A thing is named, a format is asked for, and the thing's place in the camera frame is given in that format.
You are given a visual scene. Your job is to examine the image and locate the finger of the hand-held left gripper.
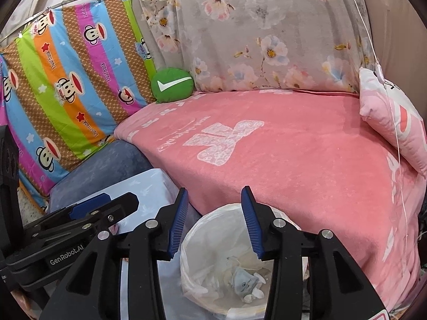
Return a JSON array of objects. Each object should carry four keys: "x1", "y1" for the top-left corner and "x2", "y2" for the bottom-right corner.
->
[
  {"x1": 0, "y1": 126, "x2": 25, "y2": 257},
  {"x1": 40, "y1": 191, "x2": 139, "y2": 241}
]

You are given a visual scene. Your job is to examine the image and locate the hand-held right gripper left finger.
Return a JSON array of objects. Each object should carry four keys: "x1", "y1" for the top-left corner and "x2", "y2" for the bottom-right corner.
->
[{"x1": 42, "y1": 187, "x2": 189, "y2": 320}]

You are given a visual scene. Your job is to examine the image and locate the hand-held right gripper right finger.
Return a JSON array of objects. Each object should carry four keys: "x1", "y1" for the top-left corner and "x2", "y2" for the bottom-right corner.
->
[{"x1": 241, "y1": 186, "x2": 390, "y2": 320}]

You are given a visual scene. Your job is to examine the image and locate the white lined trash bin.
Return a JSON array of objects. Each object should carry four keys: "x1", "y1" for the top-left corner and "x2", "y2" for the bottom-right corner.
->
[{"x1": 180, "y1": 203, "x2": 304, "y2": 320}]

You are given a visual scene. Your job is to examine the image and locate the blue-grey cushion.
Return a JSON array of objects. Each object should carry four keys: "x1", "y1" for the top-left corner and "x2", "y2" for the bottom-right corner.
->
[{"x1": 48, "y1": 140, "x2": 154, "y2": 207}]

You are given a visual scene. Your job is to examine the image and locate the light blue palm-print tablecloth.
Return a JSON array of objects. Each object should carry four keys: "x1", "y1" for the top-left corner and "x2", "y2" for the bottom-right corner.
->
[{"x1": 50, "y1": 168, "x2": 201, "y2": 320}]

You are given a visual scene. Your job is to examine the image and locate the crumpled white face mask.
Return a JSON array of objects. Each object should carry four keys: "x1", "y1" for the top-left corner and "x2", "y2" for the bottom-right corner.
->
[{"x1": 232, "y1": 267, "x2": 267, "y2": 294}]

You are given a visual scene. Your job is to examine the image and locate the crumpled white tissue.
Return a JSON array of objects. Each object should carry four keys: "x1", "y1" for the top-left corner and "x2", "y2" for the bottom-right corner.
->
[{"x1": 240, "y1": 288, "x2": 265, "y2": 303}]

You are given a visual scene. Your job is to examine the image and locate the pink blanket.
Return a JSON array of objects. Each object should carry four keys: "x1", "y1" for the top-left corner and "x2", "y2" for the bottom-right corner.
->
[{"x1": 115, "y1": 88, "x2": 424, "y2": 314}]

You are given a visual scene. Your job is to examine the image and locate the colourful monkey-print pillow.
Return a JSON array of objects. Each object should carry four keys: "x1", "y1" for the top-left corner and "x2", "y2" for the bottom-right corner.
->
[{"x1": 0, "y1": 0, "x2": 157, "y2": 214}]

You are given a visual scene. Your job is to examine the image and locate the green round cushion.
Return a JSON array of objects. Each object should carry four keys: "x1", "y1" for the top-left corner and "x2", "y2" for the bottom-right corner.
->
[{"x1": 151, "y1": 67, "x2": 195, "y2": 105}]

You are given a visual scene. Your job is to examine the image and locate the pink printed pillow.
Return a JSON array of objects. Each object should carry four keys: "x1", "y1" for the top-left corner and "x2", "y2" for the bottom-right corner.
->
[{"x1": 358, "y1": 67, "x2": 427, "y2": 174}]

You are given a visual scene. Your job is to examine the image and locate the grey floral sheet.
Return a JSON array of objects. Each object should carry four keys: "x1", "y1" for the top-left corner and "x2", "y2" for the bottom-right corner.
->
[{"x1": 140, "y1": 0, "x2": 377, "y2": 94}]

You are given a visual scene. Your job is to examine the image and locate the white cord with switch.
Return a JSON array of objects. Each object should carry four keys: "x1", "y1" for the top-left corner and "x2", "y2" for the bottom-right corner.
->
[{"x1": 337, "y1": 0, "x2": 417, "y2": 237}]

